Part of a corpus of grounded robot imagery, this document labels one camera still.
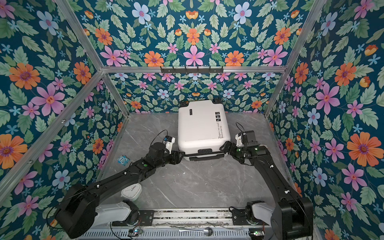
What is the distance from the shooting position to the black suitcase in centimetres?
82

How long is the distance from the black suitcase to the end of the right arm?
63 millimetres

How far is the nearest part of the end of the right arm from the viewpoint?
1.91 ft
